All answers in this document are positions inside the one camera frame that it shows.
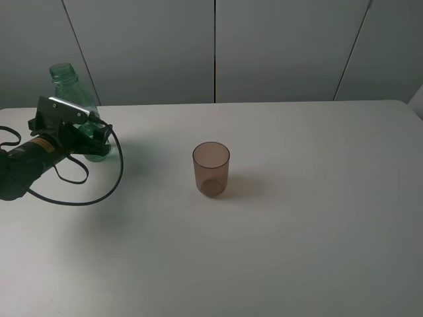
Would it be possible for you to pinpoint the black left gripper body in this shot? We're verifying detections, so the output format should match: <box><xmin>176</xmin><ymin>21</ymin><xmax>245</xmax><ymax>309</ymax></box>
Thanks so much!
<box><xmin>28</xmin><ymin>113</ymin><xmax>71</xmax><ymax>155</ymax></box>

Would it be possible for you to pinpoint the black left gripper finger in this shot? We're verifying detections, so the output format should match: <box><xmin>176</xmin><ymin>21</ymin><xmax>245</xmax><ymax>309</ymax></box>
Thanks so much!
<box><xmin>67</xmin><ymin>130</ymin><xmax>109</xmax><ymax>156</ymax></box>
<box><xmin>81</xmin><ymin>124</ymin><xmax>111</xmax><ymax>142</ymax></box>

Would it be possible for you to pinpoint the green transparent plastic bottle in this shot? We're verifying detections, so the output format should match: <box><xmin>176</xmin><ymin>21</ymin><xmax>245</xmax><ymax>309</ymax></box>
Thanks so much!
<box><xmin>50</xmin><ymin>63</ymin><xmax>112</xmax><ymax>162</ymax></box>

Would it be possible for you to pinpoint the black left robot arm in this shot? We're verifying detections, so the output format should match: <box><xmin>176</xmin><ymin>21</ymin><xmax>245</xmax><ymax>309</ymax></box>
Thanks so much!
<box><xmin>1</xmin><ymin>112</ymin><xmax>112</xmax><ymax>201</ymax></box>

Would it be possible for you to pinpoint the pink translucent plastic cup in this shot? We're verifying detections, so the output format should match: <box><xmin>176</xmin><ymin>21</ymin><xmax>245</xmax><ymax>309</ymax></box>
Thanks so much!
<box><xmin>192</xmin><ymin>141</ymin><xmax>231</xmax><ymax>197</ymax></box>

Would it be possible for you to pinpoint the thin black loop cable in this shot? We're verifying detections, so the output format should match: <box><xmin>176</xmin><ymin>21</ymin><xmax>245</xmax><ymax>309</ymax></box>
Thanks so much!
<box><xmin>0</xmin><ymin>125</ymin><xmax>90</xmax><ymax>185</ymax></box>

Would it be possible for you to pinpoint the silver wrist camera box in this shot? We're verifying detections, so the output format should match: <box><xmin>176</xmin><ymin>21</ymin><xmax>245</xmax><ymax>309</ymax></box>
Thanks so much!
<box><xmin>36</xmin><ymin>96</ymin><xmax>91</xmax><ymax>125</ymax></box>

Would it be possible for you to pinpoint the black camera cable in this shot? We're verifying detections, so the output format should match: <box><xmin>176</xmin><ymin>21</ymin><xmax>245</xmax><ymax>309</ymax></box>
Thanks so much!
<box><xmin>26</xmin><ymin>115</ymin><xmax>125</xmax><ymax>206</ymax></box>

